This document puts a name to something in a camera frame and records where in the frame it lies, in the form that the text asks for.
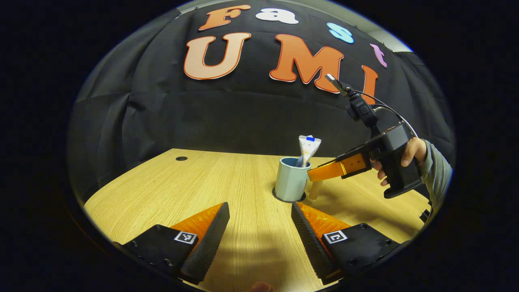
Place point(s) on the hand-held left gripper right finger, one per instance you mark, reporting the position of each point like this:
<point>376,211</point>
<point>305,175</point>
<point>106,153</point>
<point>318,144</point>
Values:
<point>310,239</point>

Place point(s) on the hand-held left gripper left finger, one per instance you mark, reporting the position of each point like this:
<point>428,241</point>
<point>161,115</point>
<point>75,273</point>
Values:
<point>211,239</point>

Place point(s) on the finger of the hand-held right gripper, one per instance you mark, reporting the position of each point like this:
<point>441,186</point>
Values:
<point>336,168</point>

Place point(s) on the white toothpaste tube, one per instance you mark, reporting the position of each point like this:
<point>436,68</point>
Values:
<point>309,148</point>

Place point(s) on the dark round coaster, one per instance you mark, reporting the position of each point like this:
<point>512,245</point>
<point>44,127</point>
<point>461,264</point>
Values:
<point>275,196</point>

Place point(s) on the wooden desktop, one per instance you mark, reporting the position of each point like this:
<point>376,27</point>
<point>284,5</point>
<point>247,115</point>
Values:
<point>194,186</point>

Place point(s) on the black backdrop cloth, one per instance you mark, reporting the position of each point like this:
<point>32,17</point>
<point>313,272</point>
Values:
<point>227,117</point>

